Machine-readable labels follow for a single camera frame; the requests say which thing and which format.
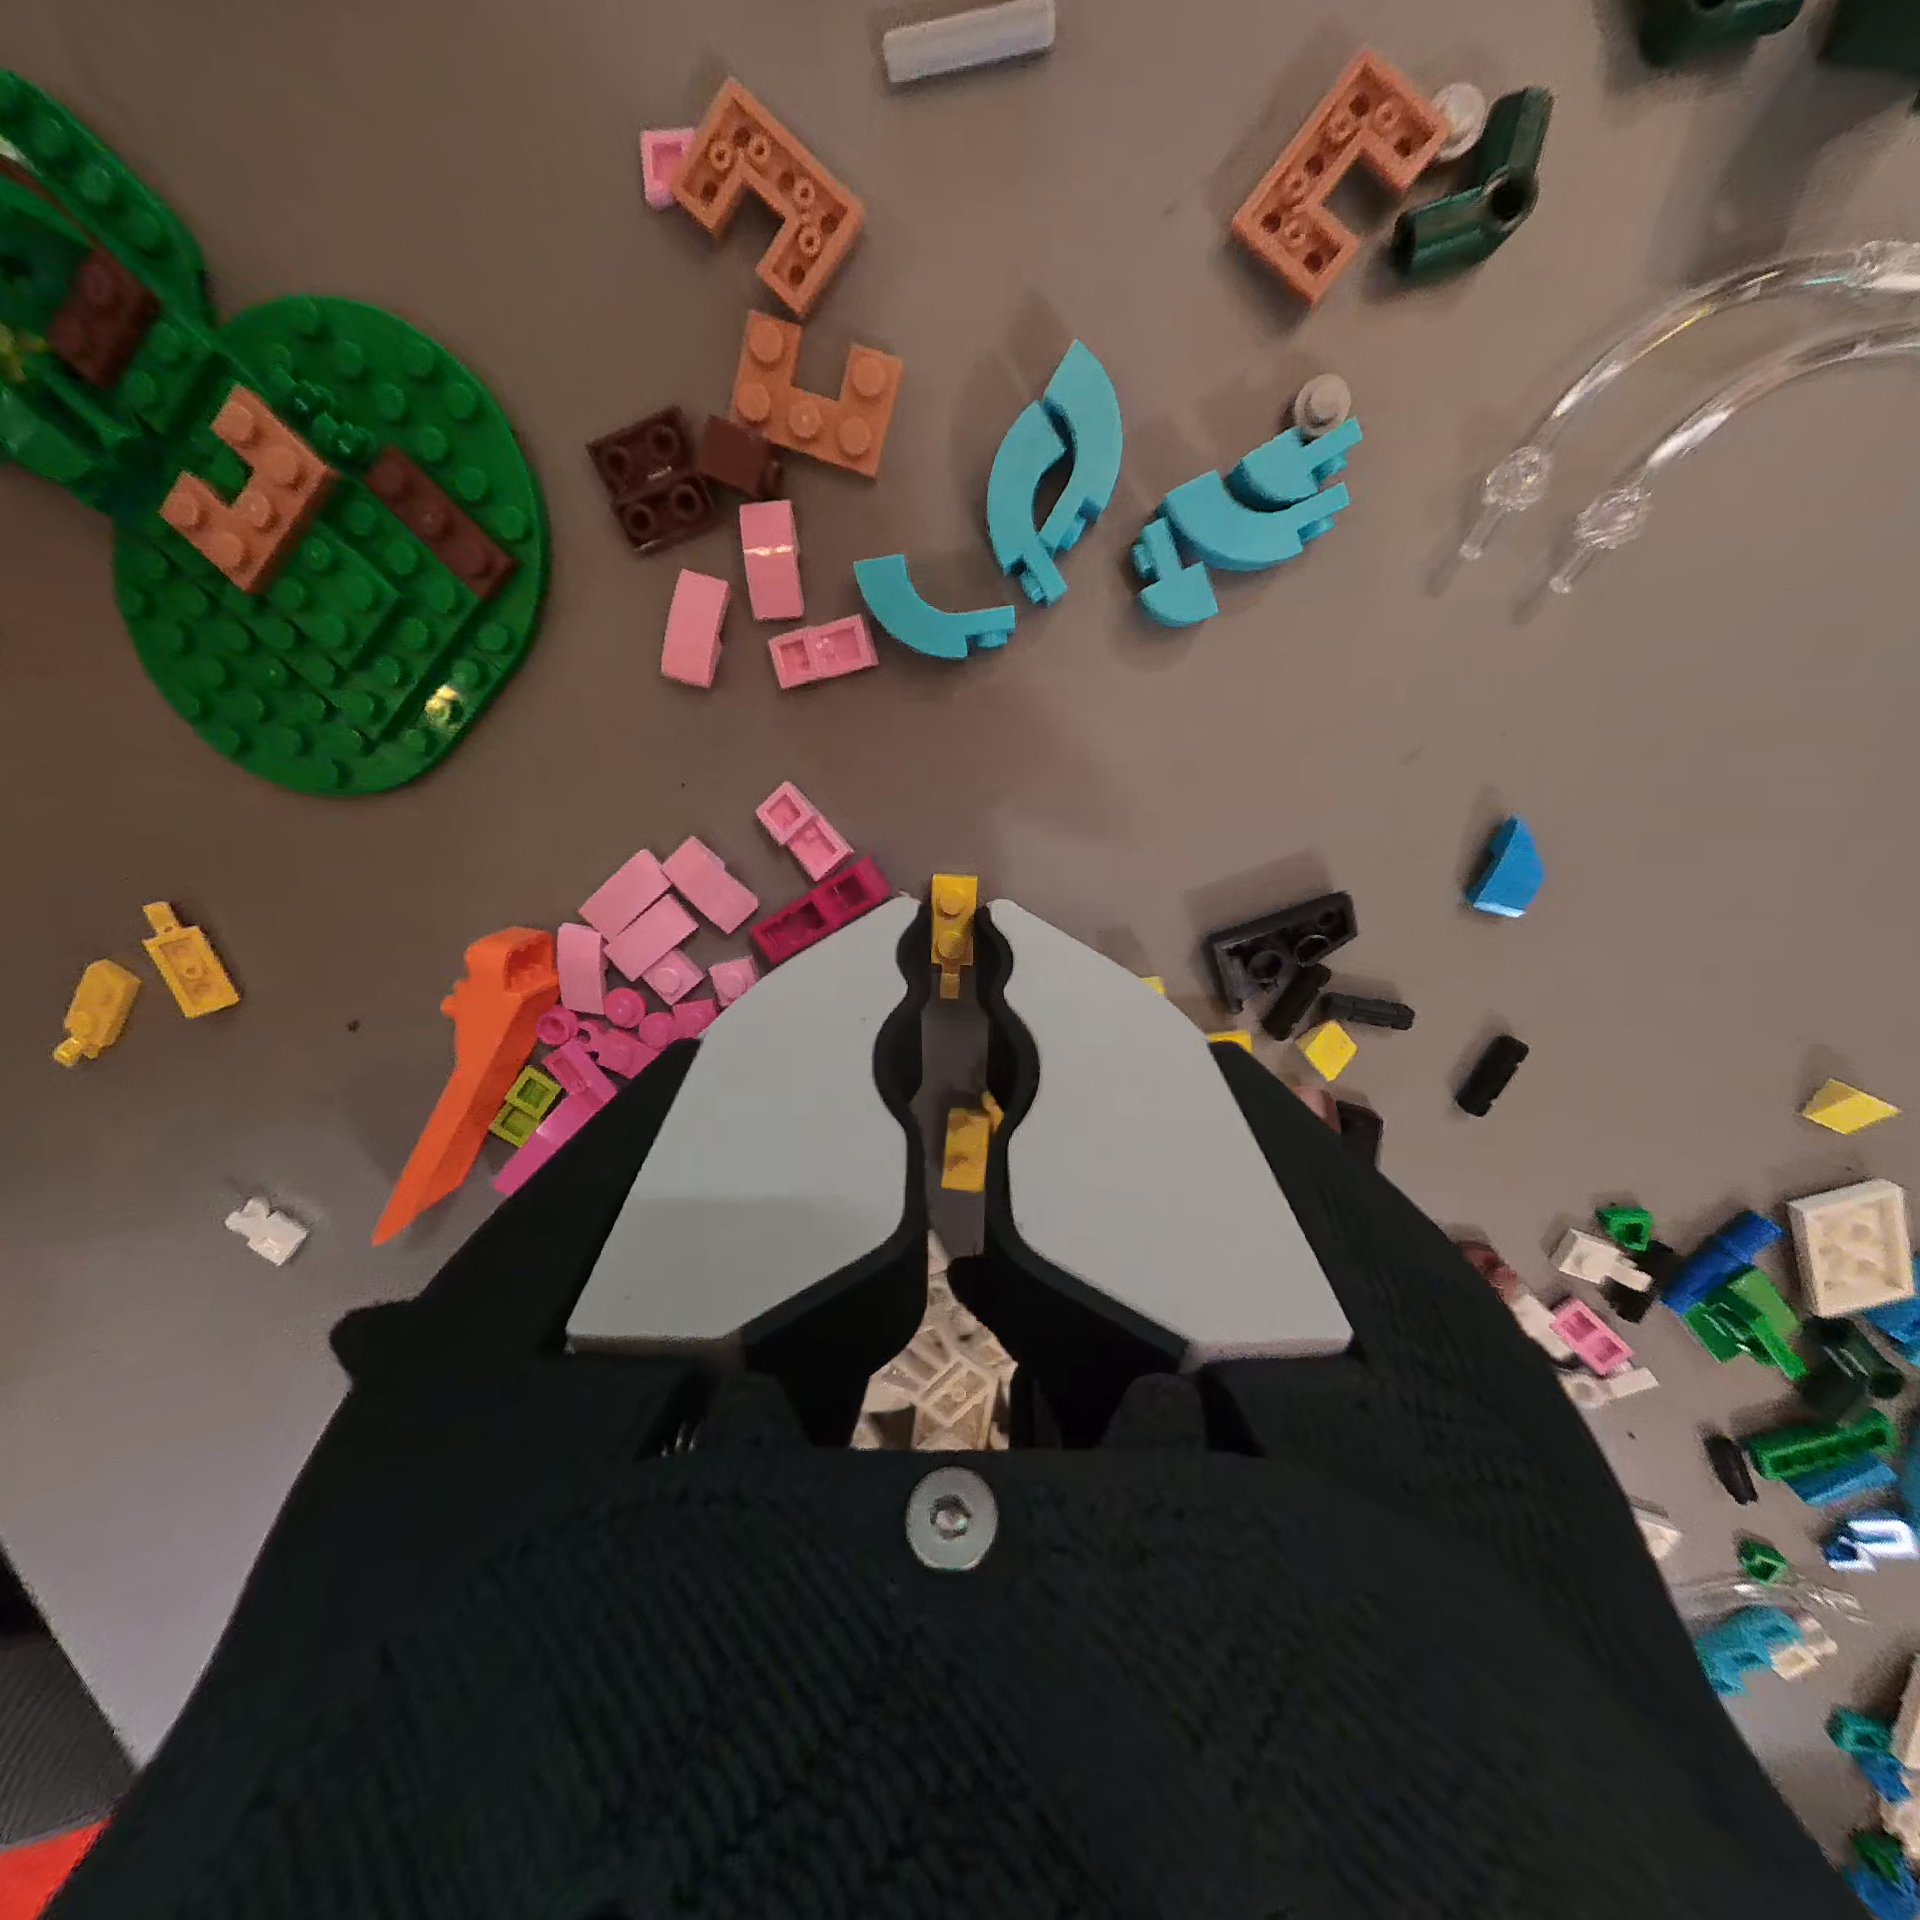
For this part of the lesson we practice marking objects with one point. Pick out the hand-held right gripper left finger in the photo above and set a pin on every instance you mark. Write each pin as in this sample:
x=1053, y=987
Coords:
x=750, y=1185

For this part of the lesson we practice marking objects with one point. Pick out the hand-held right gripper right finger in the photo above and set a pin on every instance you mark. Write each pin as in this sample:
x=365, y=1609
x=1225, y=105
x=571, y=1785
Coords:
x=1171, y=1185

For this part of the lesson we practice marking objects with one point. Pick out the yellow clip brick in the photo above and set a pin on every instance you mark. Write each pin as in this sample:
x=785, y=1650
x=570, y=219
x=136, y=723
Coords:
x=100, y=1009
x=954, y=908
x=190, y=961

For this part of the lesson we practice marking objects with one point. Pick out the grey desk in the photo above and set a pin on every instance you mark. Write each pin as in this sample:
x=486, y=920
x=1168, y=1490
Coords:
x=1200, y=749

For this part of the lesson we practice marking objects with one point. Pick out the small yellow brick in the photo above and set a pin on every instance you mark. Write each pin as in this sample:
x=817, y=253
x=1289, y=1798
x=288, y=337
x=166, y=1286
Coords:
x=968, y=1148

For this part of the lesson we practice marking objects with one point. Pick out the yellow slope tile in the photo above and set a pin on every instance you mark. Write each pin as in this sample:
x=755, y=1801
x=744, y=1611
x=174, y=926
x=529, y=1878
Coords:
x=1329, y=1050
x=1848, y=1108

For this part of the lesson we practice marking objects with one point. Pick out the black pin brick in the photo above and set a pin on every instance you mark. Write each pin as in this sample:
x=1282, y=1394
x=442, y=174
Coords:
x=1368, y=1011
x=1490, y=1075
x=1291, y=1004

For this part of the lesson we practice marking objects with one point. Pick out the lime green small brick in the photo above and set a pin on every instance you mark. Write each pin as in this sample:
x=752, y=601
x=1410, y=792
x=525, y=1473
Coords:
x=530, y=1106

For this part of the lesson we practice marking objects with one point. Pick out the black plate brick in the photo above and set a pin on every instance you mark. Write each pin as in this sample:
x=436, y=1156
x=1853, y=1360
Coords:
x=1282, y=938

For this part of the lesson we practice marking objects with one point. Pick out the pile of white bricks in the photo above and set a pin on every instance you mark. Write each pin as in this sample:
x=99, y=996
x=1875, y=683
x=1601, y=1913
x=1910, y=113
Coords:
x=938, y=1387

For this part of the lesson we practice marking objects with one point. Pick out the magenta plate brick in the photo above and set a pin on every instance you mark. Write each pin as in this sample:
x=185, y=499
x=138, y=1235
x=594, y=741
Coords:
x=818, y=908

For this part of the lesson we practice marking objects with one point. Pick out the pile of pink bricks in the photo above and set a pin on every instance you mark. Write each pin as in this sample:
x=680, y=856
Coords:
x=644, y=914

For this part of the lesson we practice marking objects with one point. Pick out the orange pointed brick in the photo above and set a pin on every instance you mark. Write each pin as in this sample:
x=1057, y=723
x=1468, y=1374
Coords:
x=481, y=1050

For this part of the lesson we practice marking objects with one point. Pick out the pink plate brick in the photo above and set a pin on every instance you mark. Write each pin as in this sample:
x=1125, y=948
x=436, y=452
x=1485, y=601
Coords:
x=1588, y=1336
x=821, y=651

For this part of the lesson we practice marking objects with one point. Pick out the blue slope brick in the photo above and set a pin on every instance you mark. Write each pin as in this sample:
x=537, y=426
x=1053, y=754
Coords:
x=1504, y=868

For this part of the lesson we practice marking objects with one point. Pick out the small white clip brick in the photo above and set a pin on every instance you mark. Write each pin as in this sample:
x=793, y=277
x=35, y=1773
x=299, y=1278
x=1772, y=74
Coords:
x=267, y=1229

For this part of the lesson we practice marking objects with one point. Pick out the pink slope brick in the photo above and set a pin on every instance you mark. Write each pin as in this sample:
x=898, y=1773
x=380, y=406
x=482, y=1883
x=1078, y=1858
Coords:
x=694, y=629
x=668, y=164
x=770, y=557

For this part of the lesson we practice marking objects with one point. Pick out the pile of mixed colour bricks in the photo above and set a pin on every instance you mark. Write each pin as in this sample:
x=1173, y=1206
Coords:
x=1740, y=1305

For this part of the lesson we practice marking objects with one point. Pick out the green brick baseplate model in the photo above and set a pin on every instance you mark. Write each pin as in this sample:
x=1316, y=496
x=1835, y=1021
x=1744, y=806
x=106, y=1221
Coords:
x=345, y=661

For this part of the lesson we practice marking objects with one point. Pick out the white square brick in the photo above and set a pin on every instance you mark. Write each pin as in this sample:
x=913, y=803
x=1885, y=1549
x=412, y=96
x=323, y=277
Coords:
x=1848, y=1244

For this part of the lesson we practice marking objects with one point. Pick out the dark brown square brick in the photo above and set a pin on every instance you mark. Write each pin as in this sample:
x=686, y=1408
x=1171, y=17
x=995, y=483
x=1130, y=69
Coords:
x=648, y=480

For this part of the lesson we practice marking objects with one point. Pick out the cluster of turquoise curved bricks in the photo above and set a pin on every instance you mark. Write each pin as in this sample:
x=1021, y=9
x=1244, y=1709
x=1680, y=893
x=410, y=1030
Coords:
x=1049, y=480

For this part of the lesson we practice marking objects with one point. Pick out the reddish brown small brick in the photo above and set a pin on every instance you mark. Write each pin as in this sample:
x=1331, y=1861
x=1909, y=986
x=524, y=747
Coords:
x=738, y=454

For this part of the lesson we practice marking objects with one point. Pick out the tan corner plate brick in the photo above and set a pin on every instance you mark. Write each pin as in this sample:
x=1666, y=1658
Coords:
x=763, y=181
x=810, y=405
x=1320, y=181

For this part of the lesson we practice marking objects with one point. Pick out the grey round stud brick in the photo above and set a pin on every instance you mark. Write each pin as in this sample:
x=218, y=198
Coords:
x=1323, y=402
x=1454, y=114

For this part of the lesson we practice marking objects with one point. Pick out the clear curved brick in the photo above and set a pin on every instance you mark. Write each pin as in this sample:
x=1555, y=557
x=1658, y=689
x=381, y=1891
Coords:
x=1694, y=315
x=1769, y=376

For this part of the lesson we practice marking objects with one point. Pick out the dark green connector brick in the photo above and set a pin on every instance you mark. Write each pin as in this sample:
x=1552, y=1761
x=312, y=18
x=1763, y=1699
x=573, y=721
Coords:
x=1477, y=195

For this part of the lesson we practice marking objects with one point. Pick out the translucent white bar brick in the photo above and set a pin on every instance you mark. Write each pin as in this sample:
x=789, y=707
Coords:
x=968, y=37

